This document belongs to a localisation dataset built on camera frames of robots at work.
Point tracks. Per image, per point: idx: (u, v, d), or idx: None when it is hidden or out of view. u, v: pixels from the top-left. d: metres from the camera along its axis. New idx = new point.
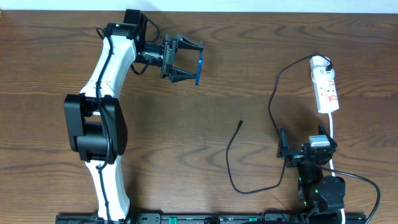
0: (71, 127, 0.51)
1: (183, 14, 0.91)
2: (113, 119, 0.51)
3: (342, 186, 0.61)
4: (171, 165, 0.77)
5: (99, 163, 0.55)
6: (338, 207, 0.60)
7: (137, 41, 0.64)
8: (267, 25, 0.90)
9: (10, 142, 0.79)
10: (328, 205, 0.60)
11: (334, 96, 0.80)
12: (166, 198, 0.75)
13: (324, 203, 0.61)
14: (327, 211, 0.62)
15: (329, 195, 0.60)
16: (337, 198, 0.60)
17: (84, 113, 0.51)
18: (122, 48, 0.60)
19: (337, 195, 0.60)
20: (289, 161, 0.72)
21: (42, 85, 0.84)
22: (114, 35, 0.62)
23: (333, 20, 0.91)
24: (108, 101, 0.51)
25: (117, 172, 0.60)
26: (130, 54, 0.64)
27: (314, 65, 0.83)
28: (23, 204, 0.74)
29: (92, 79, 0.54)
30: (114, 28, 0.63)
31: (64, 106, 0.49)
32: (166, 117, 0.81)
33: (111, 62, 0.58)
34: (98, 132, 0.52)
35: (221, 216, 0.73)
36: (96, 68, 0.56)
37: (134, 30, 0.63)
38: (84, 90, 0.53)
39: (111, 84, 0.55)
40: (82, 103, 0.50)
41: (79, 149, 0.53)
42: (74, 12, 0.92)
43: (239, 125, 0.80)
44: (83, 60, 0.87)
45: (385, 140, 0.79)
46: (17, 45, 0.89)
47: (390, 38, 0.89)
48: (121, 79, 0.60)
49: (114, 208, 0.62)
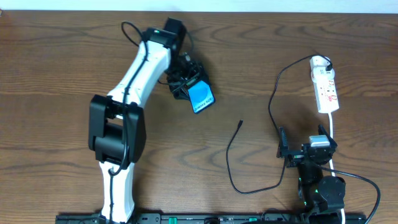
0: (93, 127, 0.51)
1: (183, 14, 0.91)
2: (134, 127, 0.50)
3: (342, 186, 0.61)
4: (172, 165, 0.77)
5: (112, 167, 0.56)
6: (339, 208, 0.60)
7: (173, 50, 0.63)
8: (267, 25, 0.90)
9: (10, 142, 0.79)
10: (328, 205, 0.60)
11: (334, 96, 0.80)
12: (166, 198, 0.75)
13: (324, 203, 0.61)
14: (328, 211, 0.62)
15: (329, 195, 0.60)
16: (337, 198, 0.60)
17: (108, 115, 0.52)
18: (157, 55, 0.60)
19: (337, 195, 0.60)
20: (290, 162, 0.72)
21: (42, 85, 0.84)
22: (150, 40, 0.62)
23: (333, 20, 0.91)
24: (132, 109, 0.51)
25: (129, 177, 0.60)
26: (165, 63, 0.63)
27: (314, 65, 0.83)
28: (23, 204, 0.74)
29: (122, 83, 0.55)
30: (152, 34, 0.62)
31: (91, 105, 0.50)
32: (173, 118, 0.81)
33: (143, 70, 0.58)
34: (118, 136, 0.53)
35: (221, 216, 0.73)
36: (127, 73, 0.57)
37: (171, 39, 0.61)
38: (112, 93, 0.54)
39: (139, 92, 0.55)
40: (107, 106, 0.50)
41: (97, 149, 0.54)
42: (74, 12, 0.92)
43: (239, 125, 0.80)
44: (83, 60, 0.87)
45: (385, 140, 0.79)
46: (17, 45, 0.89)
47: (389, 38, 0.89)
48: (150, 86, 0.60)
49: (118, 210, 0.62)
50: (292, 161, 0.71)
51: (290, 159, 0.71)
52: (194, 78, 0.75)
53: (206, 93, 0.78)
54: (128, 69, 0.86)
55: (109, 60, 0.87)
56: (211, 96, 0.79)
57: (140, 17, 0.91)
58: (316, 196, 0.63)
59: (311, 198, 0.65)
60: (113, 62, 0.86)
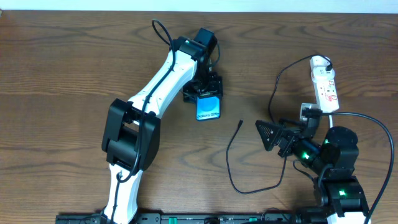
0: (109, 130, 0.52)
1: (184, 14, 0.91)
2: (148, 137, 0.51)
3: (355, 134, 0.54)
4: (173, 166, 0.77)
5: (120, 171, 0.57)
6: (353, 154, 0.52)
7: (200, 62, 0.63)
8: (267, 25, 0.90)
9: (10, 142, 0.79)
10: (339, 150, 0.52)
11: (334, 96, 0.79)
12: (166, 199, 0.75)
13: (336, 152, 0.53)
14: (341, 164, 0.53)
15: (340, 140, 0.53)
16: (349, 145, 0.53)
17: (125, 119, 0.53)
18: (183, 66, 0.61)
19: (350, 142, 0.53)
20: (287, 140, 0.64)
21: (42, 85, 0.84)
22: (180, 50, 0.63)
23: (333, 20, 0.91)
24: (150, 119, 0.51)
25: (136, 180, 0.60)
26: (189, 74, 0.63)
27: (314, 65, 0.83)
28: (23, 204, 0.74)
29: (145, 91, 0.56)
30: (183, 44, 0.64)
31: (110, 109, 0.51)
32: (176, 121, 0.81)
33: (166, 79, 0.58)
34: (132, 142, 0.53)
35: (221, 216, 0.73)
36: (152, 80, 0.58)
37: (199, 51, 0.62)
38: (134, 99, 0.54)
39: (160, 102, 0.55)
40: (127, 111, 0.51)
41: (109, 151, 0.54)
42: (74, 12, 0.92)
43: (239, 125, 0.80)
44: (83, 60, 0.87)
45: (385, 140, 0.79)
46: (17, 45, 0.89)
47: (389, 37, 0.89)
48: (171, 98, 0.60)
49: (120, 211, 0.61)
50: (289, 137, 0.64)
51: (288, 136, 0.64)
52: (210, 93, 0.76)
53: (215, 106, 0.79)
54: (128, 69, 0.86)
55: (109, 60, 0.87)
56: (217, 111, 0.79)
57: (140, 17, 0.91)
58: (328, 153, 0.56)
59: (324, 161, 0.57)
60: (113, 62, 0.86)
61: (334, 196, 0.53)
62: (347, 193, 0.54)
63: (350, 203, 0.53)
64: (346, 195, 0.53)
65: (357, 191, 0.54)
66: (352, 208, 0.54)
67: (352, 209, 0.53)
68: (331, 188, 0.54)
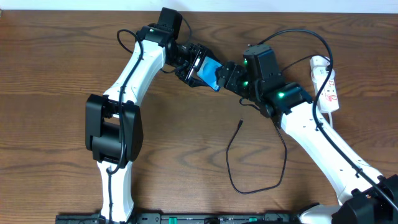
0: (90, 127, 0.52)
1: (185, 14, 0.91)
2: (130, 126, 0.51)
3: (270, 47, 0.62)
4: (171, 165, 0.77)
5: (111, 166, 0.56)
6: (268, 55, 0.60)
7: (168, 48, 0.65)
8: (267, 25, 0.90)
9: (11, 142, 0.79)
10: (257, 57, 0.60)
11: (334, 96, 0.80)
12: (166, 199, 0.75)
13: (256, 65, 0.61)
14: (266, 71, 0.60)
15: (255, 52, 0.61)
16: (261, 51, 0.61)
17: (104, 114, 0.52)
18: (152, 54, 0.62)
19: (263, 50, 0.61)
20: (231, 71, 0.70)
21: (42, 85, 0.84)
22: (145, 40, 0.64)
23: (334, 20, 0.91)
24: (129, 107, 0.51)
25: (127, 174, 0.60)
26: (160, 61, 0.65)
27: (314, 65, 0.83)
28: (23, 204, 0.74)
29: (119, 83, 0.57)
30: (148, 33, 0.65)
31: (86, 106, 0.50)
32: (175, 121, 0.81)
33: (138, 68, 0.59)
34: (115, 135, 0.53)
35: (221, 216, 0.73)
36: (122, 73, 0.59)
37: (166, 38, 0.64)
38: (109, 92, 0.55)
39: (135, 91, 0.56)
40: (104, 105, 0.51)
41: (94, 149, 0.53)
42: (74, 12, 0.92)
43: (239, 125, 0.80)
44: (83, 60, 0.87)
45: (385, 140, 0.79)
46: (17, 45, 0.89)
47: (389, 38, 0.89)
48: (146, 86, 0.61)
49: (118, 209, 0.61)
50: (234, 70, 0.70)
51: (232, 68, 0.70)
52: (199, 57, 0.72)
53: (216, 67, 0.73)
54: None
55: (108, 60, 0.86)
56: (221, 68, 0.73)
57: (140, 17, 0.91)
58: (253, 68, 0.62)
59: (254, 78, 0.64)
60: (113, 62, 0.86)
61: (277, 101, 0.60)
62: (286, 93, 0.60)
63: (293, 100, 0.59)
64: (285, 96, 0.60)
65: (295, 89, 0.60)
66: (296, 103, 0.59)
67: (298, 104, 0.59)
68: (270, 96, 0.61)
